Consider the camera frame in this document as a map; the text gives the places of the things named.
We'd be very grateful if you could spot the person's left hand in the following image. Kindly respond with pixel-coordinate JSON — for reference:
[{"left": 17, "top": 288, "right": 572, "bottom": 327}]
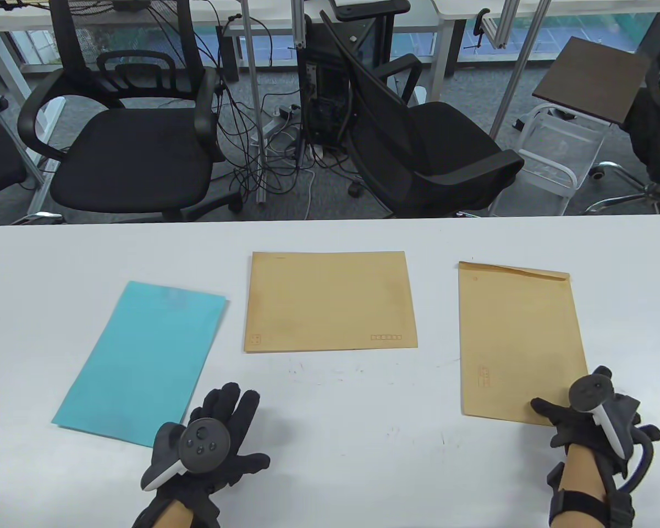
[{"left": 132, "top": 382, "right": 271, "bottom": 528}]

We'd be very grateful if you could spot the person's right hand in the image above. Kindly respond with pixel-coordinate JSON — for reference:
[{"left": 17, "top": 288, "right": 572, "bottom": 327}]
[{"left": 531, "top": 393, "right": 647, "bottom": 485}]

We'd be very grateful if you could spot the blue paper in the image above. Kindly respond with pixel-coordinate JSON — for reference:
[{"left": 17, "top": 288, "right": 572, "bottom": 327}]
[{"left": 52, "top": 281, "right": 228, "bottom": 447}]

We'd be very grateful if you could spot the brown A4 envelope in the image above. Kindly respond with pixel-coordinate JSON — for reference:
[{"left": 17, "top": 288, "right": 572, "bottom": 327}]
[
  {"left": 244, "top": 251, "right": 419, "bottom": 353},
  {"left": 459, "top": 261, "right": 590, "bottom": 427}
]

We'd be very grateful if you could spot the person's left forearm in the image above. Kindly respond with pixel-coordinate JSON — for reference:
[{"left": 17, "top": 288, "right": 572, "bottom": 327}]
[{"left": 151, "top": 502, "right": 196, "bottom": 528}]

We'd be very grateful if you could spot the person's right forearm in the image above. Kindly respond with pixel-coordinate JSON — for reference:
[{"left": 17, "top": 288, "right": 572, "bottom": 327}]
[{"left": 555, "top": 443, "right": 617, "bottom": 528}]

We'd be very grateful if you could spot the white utility cart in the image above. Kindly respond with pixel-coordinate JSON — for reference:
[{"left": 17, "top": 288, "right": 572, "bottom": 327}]
[{"left": 489, "top": 103, "right": 607, "bottom": 216}]

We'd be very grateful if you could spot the white power strip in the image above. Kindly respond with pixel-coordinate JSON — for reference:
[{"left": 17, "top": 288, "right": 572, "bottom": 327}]
[{"left": 253, "top": 104, "right": 300, "bottom": 146}]

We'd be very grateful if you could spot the black office chair chrome base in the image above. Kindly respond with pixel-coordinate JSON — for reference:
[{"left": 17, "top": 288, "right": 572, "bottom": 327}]
[{"left": 586, "top": 11, "right": 660, "bottom": 215}]

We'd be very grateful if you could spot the black mesh office chair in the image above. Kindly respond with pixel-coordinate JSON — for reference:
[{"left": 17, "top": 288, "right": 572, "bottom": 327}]
[{"left": 319, "top": 10, "right": 525, "bottom": 219}]

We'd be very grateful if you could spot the dark wooden board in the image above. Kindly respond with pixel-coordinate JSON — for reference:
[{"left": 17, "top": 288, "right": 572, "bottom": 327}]
[{"left": 532, "top": 36, "right": 653, "bottom": 125}]

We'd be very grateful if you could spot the black computer tower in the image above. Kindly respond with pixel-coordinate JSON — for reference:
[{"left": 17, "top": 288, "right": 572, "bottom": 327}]
[{"left": 299, "top": 22, "right": 358, "bottom": 152}]

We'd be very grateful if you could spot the black clamp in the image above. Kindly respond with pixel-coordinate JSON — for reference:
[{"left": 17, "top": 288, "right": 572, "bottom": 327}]
[{"left": 462, "top": 8, "right": 493, "bottom": 51}]

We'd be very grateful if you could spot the black desk stand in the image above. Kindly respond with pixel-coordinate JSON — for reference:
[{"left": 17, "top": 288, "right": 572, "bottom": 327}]
[{"left": 329, "top": 0, "right": 411, "bottom": 21}]

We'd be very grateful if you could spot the tangle of black cables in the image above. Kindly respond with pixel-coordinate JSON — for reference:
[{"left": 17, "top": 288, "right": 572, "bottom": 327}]
[{"left": 198, "top": 0, "right": 364, "bottom": 218}]

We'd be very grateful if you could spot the black chair with loop handle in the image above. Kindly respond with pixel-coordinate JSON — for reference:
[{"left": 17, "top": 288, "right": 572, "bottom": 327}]
[{"left": 18, "top": 0, "right": 241, "bottom": 222}]

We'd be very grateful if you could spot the aluminium frame post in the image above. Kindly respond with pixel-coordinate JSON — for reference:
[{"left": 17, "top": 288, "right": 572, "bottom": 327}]
[
  {"left": 241, "top": 0, "right": 268, "bottom": 204},
  {"left": 290, "top": 0, "right": 309, "bottom": 51},
  {"left": 483, "top": 0, "right": 523, "bottom": 50},
  {"left": 489, "top": 0, "right": 552, "bottom": 138}
]

